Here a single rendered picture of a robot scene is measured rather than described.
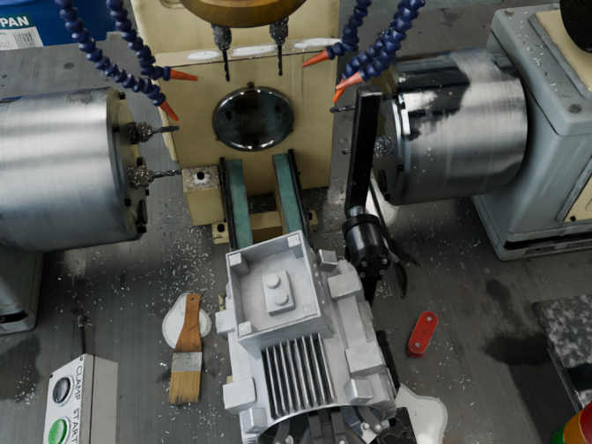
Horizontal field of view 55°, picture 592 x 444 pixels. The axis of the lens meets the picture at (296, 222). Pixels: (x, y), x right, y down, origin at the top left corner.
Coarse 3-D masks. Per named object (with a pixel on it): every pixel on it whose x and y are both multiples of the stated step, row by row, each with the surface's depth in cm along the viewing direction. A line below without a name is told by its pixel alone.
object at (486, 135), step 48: (480, 48) 91; (384, 96) 91; (432, 96) 85; (480, 96) 85; (384, 144) 90; (432, 144) 85; (480, 144) 86; (384, 192) 98; (432, 192) 91; (480, 192) 95
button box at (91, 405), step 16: (64, 368) 69; (80, 368) 67; (96, 368) 68; (112, 368) 70; (80, 384) 65; (96, 384) 67; (112, 384) 68; (48, 400) 68; (64, 400) 66; (80, 400) 64; (96, 400) 66; (112, 400) 67; (48, 416) 67; (64, 416) 65; (80, 416) 63; (96, 416) 65; (112, 416) 66; (48, 432) 65; (80, 432) 62; (96, 432) 64; (112, 432) 65
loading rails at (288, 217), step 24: (240, 168) 108; (288, 168) 108; (240, 192) 104; (288, 192) 104; (240, 216) 101; (264, 216) 110; (288, 216) 101; (312, 216) 112; (216, 240) 111; (240, 240) 98; (264, 240) 112; (312, 240) 97
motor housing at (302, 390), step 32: (352, 320) 70; (288, 352) 67; (320, 352) 66; (256, 384) 68; (288, 384) 63; (320, 384) 62; (384, 384) 67; (288, 416) 63; (320, 416) 77; (352, 416) 75; (384, 416) 69
